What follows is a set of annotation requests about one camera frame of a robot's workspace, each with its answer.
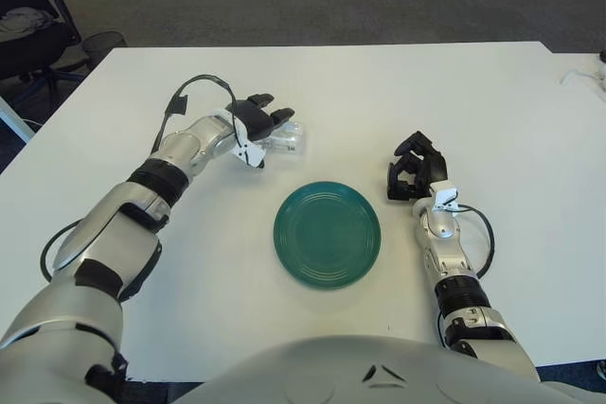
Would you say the black office chair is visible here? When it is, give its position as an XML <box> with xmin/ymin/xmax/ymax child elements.
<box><xmin>0</xmin><ymin>0</ymin><xmax>91</xmax><ymax>97</ymax></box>

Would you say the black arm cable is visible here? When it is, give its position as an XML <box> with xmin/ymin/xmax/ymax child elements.
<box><xmin>151</xmin><ymin>74</ymin><xmax>247</xmax><ymax>159</ymax></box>
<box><xmin>456</xmin><ymin>203</ymin><xmax>496</xmax><ymax>278</ymax></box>

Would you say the green round plate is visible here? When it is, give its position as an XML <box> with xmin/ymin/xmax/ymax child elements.
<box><xmin>273</xmin><ymin>181</ymin><xmax>383</xmax><ymax>290</ymax></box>

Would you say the grey cloth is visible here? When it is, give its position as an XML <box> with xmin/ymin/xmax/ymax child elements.
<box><xmin>0</xmin><ymin>9</ymin><xmax>53</xmax><ymax>36</ymax></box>

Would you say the white cable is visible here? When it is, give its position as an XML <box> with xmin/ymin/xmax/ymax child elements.
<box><xmin>560</xmin><ymin>67</ymin><xmax>606</xmax><ymax>88</ymax></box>

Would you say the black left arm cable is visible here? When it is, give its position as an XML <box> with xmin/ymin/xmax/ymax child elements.
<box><xmin>151</xmin><ymin>74</ymin><xmax>247</xmax><ymax>159</ymax></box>

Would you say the silver robot torso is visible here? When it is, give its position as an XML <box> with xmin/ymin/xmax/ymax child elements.
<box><xmin>172</xmin><ymin>333</ymin><xmax>606</xmax><ymax>404</ymax></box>

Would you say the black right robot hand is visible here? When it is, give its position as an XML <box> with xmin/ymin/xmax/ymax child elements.
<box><xmin>385</xmin><ymin>131</ymin><xmax>450</xmax><ymax>202</ymax></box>

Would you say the white furniture panel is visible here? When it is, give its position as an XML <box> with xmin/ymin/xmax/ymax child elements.
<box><xmin>0</xmin><ymin>95</ymin><xmax>37</xmax><ymax>145</ymax></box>

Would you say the black wire mesh wastebasket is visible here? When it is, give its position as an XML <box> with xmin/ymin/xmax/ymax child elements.
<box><xmin>82</xmin><ymin>31</ymin><xmax>128</xmax><ymax>69</ymax></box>

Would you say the clear plastic bottle blue cap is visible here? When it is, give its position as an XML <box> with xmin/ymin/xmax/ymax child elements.
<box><xmin>258</xmin><ymin>120</ymin><xmax>308</xmax><ymax>155</ymax></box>

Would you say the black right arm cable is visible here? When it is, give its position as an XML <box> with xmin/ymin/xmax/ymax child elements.
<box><xmin>456</xmin><ymin>203</ymin><xmax>496</xmax><ymax>278</ymax></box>

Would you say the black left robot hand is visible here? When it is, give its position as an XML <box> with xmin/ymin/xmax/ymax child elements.
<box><xmin>225</xmin><ymin>91</ymin><xmax>295</xmax><ymax>143</ymax></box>

